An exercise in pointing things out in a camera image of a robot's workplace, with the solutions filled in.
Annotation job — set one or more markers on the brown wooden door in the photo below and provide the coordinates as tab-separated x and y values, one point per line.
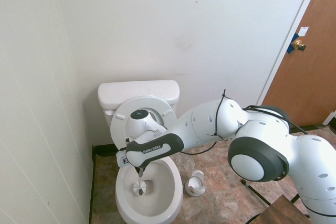
312	11

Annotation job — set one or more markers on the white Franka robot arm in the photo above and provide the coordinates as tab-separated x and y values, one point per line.
262	134

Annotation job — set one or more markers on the white grey toilet brush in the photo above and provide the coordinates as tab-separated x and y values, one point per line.
140	188

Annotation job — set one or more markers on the blue tape strip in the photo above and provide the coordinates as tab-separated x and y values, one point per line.
291	48

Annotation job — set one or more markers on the white toilet tank lid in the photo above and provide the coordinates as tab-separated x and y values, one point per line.
136	91

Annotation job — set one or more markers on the white toilet seat cover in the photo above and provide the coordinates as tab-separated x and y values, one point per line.
160	117

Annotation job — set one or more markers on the white paper label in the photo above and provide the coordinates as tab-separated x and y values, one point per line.
303	31

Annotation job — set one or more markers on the brass door knob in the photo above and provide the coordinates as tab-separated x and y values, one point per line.
298	44

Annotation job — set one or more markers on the dark wooden table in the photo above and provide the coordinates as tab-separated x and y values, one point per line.
286	211

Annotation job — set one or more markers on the white door frame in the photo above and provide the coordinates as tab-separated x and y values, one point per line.
302	11

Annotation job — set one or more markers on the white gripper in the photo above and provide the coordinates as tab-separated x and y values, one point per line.
121	159

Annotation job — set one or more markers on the black baseboard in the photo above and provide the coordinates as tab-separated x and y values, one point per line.
105	150
92	182

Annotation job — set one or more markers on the white toilet brush holder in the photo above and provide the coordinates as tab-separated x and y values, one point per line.
195	186

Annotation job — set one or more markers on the white toilet bowl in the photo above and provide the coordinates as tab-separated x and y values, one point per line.
173	190

